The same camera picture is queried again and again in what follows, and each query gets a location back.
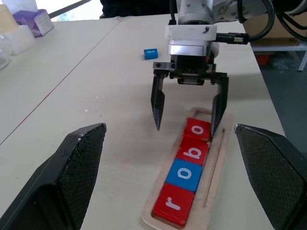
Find white translucent plastic container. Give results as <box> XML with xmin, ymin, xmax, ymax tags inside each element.
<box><xmin>9</xmin><ymin>23</ymin><xmax>37</xmax><ymax>56</ymax></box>

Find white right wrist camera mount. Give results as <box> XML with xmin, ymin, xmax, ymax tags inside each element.
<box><xmin>164</xmin><ymin>23</ymin><xmax>220</xmax><ymax>58</ymax></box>

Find blue tile letter o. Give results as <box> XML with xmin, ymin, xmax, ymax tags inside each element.
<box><xmin>165</xmin><ymin>158</ymin><xmax>203</xmax><ymax>193</ymax></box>

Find red tile letter b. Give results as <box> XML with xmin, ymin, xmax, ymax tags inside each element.
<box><xmin>176</xmin><ymin>138</ymin><xmax>210</xmax><ymax>166</ymax></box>

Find wooden letter tray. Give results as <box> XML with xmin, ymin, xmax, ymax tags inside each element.
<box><xmin>141</xmin><ymin>107</ymin><xmax>234</xmax><ymax>230</ymax></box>

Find red tile letter o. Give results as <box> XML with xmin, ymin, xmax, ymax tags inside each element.
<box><xmin>183</xmin><ymin>117</ymin><xmax>213</xmax><ymax>142</ymax></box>

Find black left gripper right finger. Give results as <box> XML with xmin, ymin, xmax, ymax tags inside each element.
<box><xmin>234</xmin><ymin>123</ymin><xmax>307</xmax><ymax>230</ymax></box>

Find red tile letter r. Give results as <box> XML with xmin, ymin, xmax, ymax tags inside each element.
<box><xmin>153</xmin><ymin>183</ymin><xmax>195</xmax><ymax>227</ymax></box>

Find small blue block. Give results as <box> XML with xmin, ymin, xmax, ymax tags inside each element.
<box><xmin>143</xmin><ymin>48</ymin><xmax>159</xmax><ymax>60</ymax></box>

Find brown cardboard box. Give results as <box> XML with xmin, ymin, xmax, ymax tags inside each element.
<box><xmin>243</xmin><ymin>11</ymin><xmax>302</xmax><ymax>46</ymax></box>

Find purple box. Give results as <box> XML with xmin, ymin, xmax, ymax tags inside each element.
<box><xmin>12</xmin><ymin>9</ymin><xmax>55</xmax><ymax>38</ymax></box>

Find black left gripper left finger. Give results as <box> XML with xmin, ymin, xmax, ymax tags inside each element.
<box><xmin>0</xmin><ymin>123</ymin><xmax>107</xmax><ymax>230</ymax></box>

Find grey metal shelf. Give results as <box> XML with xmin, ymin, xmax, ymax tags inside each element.
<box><xmin>251</xmin><ymin>44</ymin><xmax>307</xmax><ymax>72</ymax></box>

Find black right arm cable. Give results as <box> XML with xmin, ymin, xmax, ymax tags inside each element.
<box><xmin>215</xmin><ymin>0</ymin><xmax>276</xmax><ymax>45</ymax></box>

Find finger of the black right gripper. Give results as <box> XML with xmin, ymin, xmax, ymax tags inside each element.
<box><xmin>210</xmin><ymin>77</ymin><xmax>230</xmax><ymax>139</ymax></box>
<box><xmin>150</xmin><ymin>73</ymin><xmax>168</xmax><ymax>132</ymax></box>

